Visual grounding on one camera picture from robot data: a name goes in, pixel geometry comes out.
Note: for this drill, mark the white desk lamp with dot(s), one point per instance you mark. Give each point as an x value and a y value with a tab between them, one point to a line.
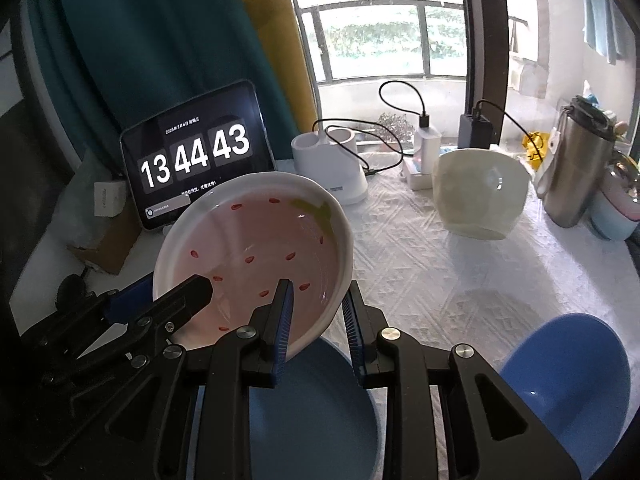
325	180

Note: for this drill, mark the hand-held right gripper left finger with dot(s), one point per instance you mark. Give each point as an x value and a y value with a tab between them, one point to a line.
282	330

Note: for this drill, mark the teal curtain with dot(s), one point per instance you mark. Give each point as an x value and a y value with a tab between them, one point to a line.
150	35

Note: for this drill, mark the small light blue bowl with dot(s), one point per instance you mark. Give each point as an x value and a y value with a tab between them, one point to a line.
610	226

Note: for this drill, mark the light blue ribbed plate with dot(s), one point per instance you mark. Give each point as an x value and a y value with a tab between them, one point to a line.
310	425

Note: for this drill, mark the cardboard box with plastic bag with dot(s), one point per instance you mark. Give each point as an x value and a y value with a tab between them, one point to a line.
82	172

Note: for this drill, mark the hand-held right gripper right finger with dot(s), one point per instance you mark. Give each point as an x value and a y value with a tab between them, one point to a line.
356	340

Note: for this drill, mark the white power strip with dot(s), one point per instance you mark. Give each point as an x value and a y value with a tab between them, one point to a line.
417	181

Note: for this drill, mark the yellow plastic bag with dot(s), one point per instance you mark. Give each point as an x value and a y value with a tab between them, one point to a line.
535	142

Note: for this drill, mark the dark door frame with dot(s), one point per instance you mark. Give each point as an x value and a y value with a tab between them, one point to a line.
482	35

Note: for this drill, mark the white charger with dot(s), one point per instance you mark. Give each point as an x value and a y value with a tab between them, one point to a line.
427	150

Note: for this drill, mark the light blue towel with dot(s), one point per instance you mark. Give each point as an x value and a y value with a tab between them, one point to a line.
600	20

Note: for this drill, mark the tablet showing clock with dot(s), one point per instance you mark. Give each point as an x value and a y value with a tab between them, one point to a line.
195	150

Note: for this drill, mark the balcony railing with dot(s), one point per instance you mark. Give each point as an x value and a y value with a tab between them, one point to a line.
426	40

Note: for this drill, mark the stainless steel bowl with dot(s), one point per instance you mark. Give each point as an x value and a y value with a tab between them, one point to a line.
627	175

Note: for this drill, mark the small white box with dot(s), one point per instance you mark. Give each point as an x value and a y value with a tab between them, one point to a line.
110	199

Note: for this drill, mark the stainless steel tumbler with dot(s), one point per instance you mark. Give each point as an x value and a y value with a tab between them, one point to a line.
575	175

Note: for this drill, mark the large blue bowl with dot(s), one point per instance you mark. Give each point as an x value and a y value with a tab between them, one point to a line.
565	385

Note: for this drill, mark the yellow curtain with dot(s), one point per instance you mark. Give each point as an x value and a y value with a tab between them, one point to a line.
280	60

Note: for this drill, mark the pale green bowl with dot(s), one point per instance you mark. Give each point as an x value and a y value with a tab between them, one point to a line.
475	195

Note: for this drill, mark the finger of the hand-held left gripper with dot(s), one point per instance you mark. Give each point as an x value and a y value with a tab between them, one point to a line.
185	297
127	302

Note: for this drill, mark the black round disc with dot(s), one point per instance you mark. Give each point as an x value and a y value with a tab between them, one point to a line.
70	290

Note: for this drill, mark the white strawberry-print bowl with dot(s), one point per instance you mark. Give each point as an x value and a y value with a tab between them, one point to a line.
260	230

